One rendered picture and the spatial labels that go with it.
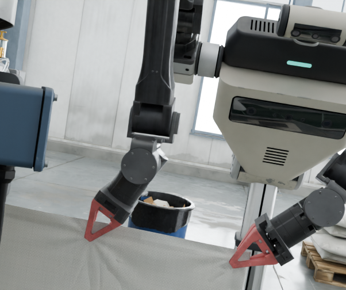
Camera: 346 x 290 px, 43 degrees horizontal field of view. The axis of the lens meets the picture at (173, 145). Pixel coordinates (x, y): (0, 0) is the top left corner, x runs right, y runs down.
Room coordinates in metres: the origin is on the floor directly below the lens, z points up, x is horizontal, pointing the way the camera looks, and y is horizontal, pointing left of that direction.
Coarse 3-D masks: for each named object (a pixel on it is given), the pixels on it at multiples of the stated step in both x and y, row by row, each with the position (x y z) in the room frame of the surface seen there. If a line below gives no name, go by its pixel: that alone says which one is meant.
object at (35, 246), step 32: (32, 224) 0.78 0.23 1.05; (64, 224) 0.77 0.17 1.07; (96, 224) 0.77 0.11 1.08; (0, 256) 0.78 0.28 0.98; (32, 256) 0.78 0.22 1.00; (64, 256) 0.77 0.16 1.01; (96, 256) 0.77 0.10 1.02; (128, 256) 0.76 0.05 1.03; (160, 256) 0.75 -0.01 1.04; (192, 256) 0.75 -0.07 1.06; (224, 256) 0.74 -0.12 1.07; (0, 288) 0.78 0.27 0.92; (32, 288) 0.77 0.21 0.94; (64, 288) 0.77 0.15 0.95; (96, 288) 0.77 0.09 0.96; (128, 288) 0.76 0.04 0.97; (160, 288) 0.75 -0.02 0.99; (192, 288) 0.75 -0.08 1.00; (224, 288) 0.74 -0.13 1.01
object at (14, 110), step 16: (0, 96) 0.45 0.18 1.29; (16, 96) 0.45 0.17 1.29; (32, 96) 0.46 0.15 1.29; (48, 96) 0.46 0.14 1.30; (0, 112) 0.45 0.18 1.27; (16, 112) 0.45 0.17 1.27; (32, 112) 0.46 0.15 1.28; (48, 112) 0.46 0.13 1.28; (0, 128) 0.45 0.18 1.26; (16, 128) 0.45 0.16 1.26; (32, 128) 0.46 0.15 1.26; (48, 128) 0.46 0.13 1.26; (0, 144) 0.45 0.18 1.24; (16, 144) 0.45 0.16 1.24; (32, 144) 0.46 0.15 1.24; (0, 160) 0.45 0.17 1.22; (16, 160) 0.46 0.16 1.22; (32, 160) 0.46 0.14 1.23; (0, 176) 0.49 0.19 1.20
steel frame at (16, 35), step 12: (24, 0) 8.67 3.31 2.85; (300, 0) 8.19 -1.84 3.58; (312, 0) 8.17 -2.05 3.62; (24, 12) 8.74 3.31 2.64; (24, 24) 8.81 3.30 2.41; (12, 36) 8.83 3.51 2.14; (24, 36) 8.88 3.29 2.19; (12, 48) 8.83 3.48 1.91; (24, 48) 8.96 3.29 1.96; (12, 60) 8.83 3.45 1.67
